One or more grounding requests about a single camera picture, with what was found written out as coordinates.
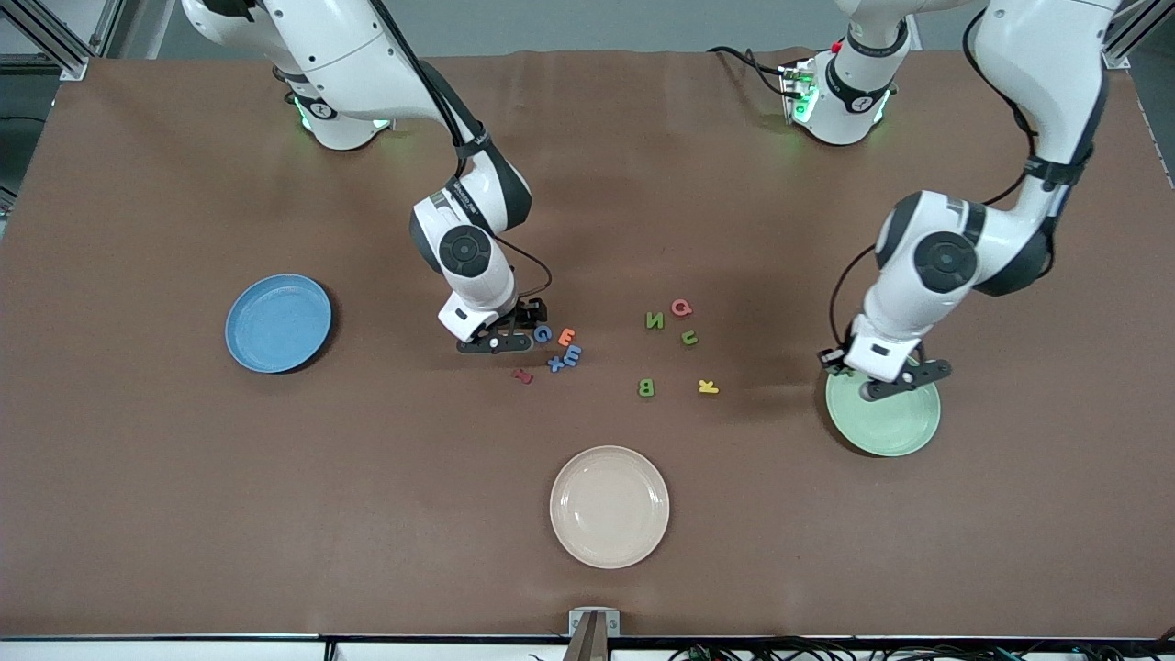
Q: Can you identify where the black base cable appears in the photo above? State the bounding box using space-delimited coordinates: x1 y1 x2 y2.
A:
707 44 792 97

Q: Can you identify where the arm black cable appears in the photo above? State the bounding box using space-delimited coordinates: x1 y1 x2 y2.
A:
367 0 554 304
829 243 882 354

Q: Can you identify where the silver base connector box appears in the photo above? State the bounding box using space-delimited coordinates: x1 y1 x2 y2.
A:
778 62 818 125

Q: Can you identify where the white table frame rail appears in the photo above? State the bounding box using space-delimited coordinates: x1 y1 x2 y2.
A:
0 635 1175 661

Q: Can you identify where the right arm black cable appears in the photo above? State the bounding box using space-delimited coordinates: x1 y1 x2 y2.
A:
367 0 554 304

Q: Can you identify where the brown table cover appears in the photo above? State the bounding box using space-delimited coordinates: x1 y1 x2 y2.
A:
0 48 1175 639

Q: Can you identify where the blue plate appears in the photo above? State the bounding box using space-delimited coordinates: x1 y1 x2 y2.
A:
225 274 333 375

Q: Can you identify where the aluminium frame profile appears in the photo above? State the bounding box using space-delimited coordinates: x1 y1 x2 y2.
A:
0 0 127 82
1102 0 1175 71

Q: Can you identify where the beige plate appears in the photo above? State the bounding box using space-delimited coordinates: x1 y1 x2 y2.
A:
549 445 671 570

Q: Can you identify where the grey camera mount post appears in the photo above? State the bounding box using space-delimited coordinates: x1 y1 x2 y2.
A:
562 608 621 661

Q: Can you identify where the green plate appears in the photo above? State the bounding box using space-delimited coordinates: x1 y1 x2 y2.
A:
824 363 942 458

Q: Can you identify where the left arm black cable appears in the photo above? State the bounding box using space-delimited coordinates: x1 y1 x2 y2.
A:
829 243 882 354

